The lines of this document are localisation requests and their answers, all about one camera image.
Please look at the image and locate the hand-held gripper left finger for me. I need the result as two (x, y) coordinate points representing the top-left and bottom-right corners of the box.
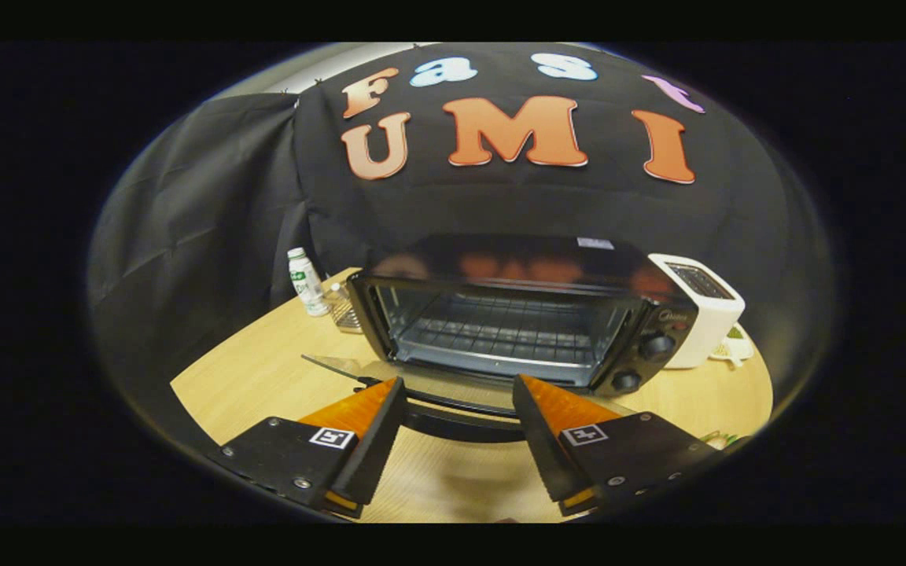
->
(209, 376), (408, 520)

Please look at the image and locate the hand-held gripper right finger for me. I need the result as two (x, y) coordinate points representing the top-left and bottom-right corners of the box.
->
(512, 373), (725, 517)

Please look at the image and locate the black toaster oven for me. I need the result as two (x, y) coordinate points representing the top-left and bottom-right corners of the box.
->
(301, 233), (699, 443)

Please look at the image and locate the white pop-up toaster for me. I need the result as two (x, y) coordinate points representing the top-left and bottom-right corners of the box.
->
(648, 253), (746, 370)

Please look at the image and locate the clear glass cup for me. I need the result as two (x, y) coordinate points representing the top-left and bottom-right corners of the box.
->
(326, 283), (363, 334)

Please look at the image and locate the white bottle green label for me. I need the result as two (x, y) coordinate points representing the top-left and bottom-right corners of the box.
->
(287, 248), (330, 318)

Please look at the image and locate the white divided dish of beans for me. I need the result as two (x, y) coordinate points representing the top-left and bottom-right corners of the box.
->
(709, 322), (757, 369)

